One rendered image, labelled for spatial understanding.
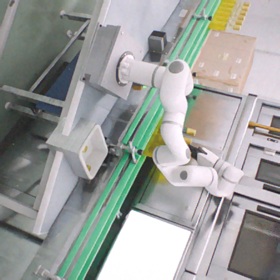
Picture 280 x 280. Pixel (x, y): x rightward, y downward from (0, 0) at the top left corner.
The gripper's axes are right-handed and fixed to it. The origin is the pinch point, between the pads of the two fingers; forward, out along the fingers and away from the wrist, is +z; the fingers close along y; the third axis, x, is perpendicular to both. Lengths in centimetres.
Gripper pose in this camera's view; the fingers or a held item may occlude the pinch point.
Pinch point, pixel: (190, 150)
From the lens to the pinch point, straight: 175.0
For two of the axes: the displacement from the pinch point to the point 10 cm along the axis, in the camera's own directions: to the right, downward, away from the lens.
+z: -7.7, -4.6, 4.5
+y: -1.3, -5.8, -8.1
